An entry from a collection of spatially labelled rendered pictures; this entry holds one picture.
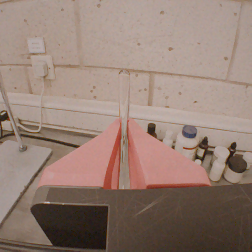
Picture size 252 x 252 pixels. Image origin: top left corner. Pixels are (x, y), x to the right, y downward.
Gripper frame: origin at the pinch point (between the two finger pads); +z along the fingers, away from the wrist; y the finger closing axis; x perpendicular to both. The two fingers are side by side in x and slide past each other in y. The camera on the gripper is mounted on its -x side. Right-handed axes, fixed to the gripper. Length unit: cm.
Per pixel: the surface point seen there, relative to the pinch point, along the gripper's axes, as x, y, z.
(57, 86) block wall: 20, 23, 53
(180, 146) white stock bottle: 28.5, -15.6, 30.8
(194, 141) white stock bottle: 26.5, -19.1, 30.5
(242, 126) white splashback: 25, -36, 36
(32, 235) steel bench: 34.8, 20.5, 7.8
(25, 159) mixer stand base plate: 34, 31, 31
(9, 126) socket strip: 33, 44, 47
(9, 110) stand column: 19, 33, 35
